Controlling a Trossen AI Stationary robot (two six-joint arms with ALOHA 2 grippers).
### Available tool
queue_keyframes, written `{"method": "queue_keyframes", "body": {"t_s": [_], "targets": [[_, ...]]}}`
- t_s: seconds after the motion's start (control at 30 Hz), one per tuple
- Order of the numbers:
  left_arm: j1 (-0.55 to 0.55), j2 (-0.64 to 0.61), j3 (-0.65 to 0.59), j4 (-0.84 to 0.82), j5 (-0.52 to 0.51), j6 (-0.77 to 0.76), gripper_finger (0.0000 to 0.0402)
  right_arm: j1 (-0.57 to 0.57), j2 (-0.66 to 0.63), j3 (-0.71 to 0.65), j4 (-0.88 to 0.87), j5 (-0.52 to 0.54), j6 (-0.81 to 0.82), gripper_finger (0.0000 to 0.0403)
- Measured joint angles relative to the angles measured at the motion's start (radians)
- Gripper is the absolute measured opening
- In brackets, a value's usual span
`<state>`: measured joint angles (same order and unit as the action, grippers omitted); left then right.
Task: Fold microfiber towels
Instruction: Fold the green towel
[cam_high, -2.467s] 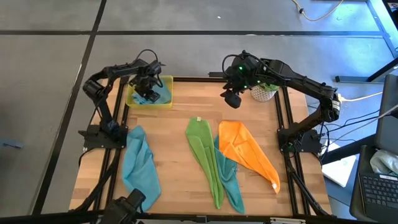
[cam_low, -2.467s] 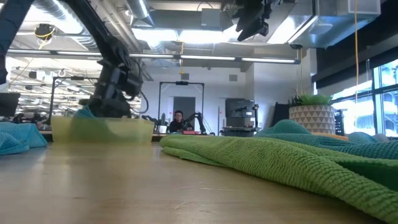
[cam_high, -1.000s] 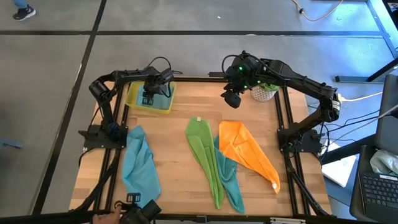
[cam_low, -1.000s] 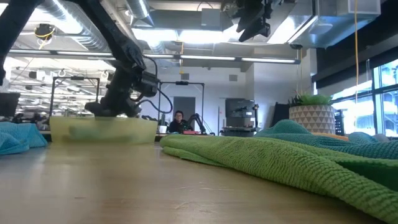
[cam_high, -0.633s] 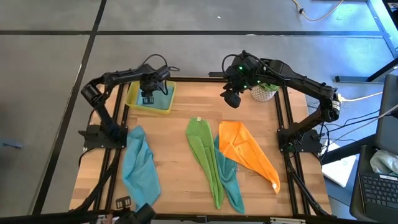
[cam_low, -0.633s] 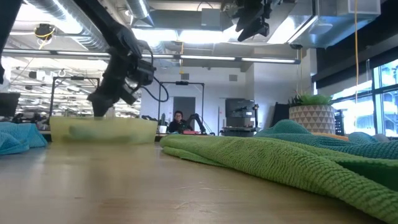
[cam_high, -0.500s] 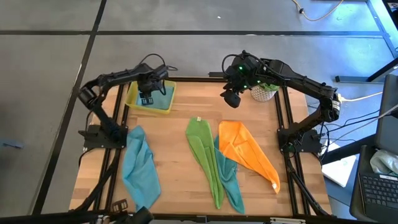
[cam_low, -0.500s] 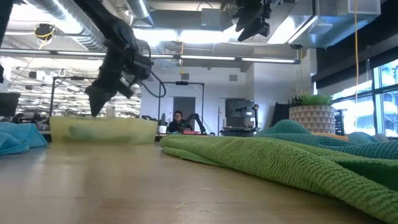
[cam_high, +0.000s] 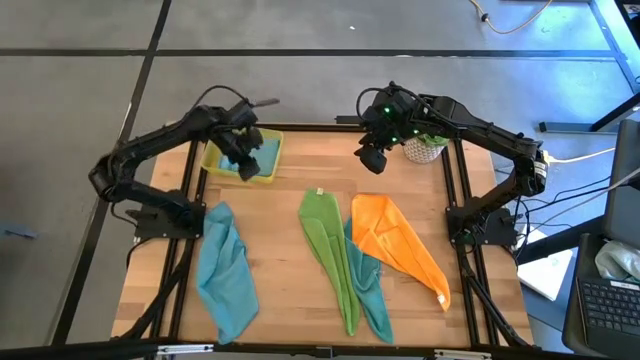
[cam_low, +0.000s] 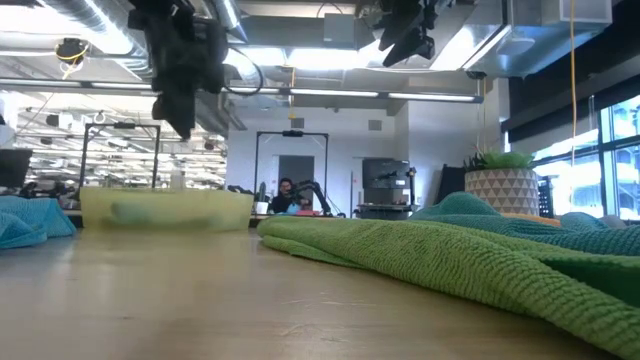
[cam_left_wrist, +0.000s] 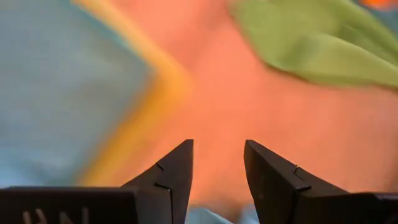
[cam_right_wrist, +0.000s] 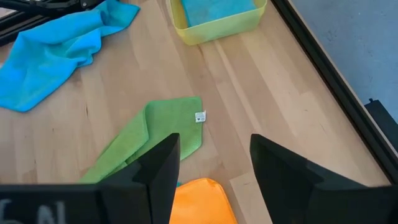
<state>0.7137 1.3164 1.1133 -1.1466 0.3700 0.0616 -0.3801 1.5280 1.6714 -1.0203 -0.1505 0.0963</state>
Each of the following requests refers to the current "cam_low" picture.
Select yellow plastic bin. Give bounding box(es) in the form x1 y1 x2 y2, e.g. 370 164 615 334
79 187 255 233

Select black wire rack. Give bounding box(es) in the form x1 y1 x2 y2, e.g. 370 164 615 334
537 175 555 218

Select green microfiber towel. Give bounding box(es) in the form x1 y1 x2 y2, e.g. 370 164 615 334
256 215 640 359

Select black computer monitor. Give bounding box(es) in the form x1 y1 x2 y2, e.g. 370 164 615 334
0 148 34 190

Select yellow hanging cable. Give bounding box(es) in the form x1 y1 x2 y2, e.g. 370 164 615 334
569 0 578 166

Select black cabinet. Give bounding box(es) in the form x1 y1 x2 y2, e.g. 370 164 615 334
361 158 418 220

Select succulent in triangle-patterned pot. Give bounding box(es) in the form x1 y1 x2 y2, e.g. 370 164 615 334
463 151 541 218

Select long ceiling light bar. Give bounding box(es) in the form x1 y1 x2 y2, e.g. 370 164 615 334
0 77 485 105

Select light blue microfiber towel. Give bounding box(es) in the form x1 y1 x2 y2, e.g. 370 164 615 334
0 195 78 251

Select black metal frame rig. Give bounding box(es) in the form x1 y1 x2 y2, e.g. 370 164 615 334
78 123 162 200
254 130 330 214

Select black ceiling dome fixture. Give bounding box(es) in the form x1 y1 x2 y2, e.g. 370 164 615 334
53 37 92 67

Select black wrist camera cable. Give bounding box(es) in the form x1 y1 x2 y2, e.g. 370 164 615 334
223 46 265 97

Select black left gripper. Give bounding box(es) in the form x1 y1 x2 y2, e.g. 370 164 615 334
127 0 231 141

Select person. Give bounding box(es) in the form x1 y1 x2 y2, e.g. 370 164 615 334
269 177 302 215

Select teal microfiber towel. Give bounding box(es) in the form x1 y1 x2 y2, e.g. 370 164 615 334
409 191 640 257

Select black chair back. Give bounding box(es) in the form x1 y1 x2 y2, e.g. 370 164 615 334
439 164 469 204

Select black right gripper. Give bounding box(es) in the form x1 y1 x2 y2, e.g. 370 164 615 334
372 0 454 68

